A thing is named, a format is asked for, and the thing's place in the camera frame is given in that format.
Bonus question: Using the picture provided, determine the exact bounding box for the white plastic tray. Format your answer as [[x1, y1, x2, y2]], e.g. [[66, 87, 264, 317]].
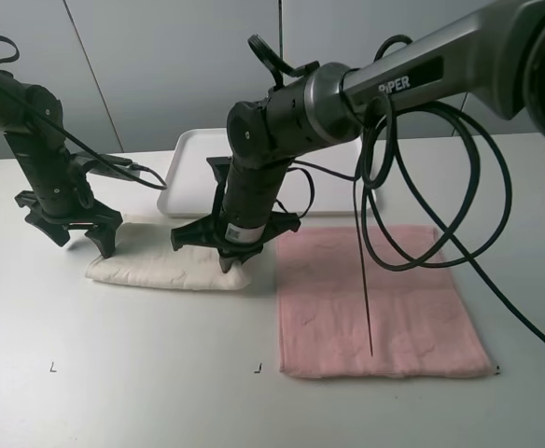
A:
[[156, 127, 377, 219]]

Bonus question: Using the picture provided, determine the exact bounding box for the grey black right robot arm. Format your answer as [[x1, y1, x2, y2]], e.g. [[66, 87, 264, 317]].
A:
[[171, 1, 545, 270]]

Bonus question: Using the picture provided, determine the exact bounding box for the right black camera cable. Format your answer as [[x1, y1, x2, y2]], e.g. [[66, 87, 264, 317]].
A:
[[290, 35, 545, 368]]

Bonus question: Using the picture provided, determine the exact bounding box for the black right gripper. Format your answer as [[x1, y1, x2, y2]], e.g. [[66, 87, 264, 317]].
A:
[[171, 157, 300, 273]]

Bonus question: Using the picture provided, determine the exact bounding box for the pink towel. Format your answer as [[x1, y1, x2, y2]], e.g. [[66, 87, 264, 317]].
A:
[[276, 227, 495, 378]]

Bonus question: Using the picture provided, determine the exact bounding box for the black camera cable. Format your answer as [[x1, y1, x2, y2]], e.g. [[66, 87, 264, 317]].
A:
[[0, 63, 169, 190], [290, 35, 545, 368]]

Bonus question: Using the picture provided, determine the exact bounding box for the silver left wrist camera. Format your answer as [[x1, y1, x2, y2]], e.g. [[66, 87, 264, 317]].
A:
[[73, 153, 135, 180]]

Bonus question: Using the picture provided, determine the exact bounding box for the white towel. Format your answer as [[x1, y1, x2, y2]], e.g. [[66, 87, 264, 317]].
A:
[[85, 215, 251, 291]]

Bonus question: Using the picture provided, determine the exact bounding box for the black cable tie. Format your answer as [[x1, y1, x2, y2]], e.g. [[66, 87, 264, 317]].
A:
[[354, 97, 398, 356]]

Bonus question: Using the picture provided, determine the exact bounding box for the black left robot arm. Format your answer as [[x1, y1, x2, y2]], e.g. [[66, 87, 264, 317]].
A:
[[0, 73, 122, 258]]

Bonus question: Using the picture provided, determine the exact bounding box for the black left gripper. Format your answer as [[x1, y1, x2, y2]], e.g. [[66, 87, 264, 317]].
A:
[[15, 180, 122, 259]]

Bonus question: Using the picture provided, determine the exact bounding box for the left black camera cable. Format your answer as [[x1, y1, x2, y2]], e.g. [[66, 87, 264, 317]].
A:
[[0, 63, 169, 190]]

